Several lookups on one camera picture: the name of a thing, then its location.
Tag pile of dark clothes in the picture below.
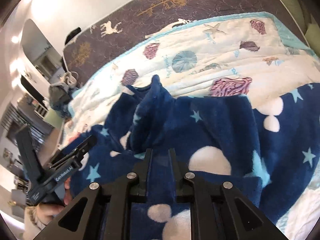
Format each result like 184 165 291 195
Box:
49 82 76 111

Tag white rope basket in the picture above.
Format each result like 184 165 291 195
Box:
63 72 78 88

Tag green pillow left side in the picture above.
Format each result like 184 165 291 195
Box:
43 108 65 130

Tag white seashell quilt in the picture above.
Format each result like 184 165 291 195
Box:
64 12 319 239

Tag green pillow right side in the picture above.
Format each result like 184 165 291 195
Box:
305 16 320 56

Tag person's left hand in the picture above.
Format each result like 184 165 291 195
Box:
35 178 73 225

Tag green pillow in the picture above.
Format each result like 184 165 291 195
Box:
281 0 306 32
43 108 65 130
305 16 320 56

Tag navy star fleece garment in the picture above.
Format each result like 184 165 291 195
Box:
69 76 319 239

